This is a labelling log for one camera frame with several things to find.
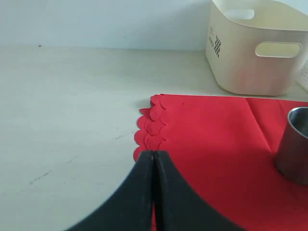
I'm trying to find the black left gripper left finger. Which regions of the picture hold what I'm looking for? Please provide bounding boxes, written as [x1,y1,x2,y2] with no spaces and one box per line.
[68,151,154,231]

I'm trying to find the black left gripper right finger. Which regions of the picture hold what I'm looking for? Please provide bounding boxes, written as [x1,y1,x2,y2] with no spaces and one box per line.
[154,151,243,231]

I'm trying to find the red scalloped cloth mat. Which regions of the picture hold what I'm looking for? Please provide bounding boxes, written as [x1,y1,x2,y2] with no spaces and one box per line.
[133,94,308,231]

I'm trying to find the stainless steel cup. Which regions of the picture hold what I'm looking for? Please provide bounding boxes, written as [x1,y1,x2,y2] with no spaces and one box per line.
[275,107,308,185]

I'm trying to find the cream plastic storage bin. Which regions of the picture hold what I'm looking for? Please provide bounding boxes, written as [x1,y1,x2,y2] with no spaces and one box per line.
[205,0,308,96]

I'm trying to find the white perforated plastic basket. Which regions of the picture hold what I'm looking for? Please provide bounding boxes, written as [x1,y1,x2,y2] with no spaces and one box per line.
[296,62,308,92]

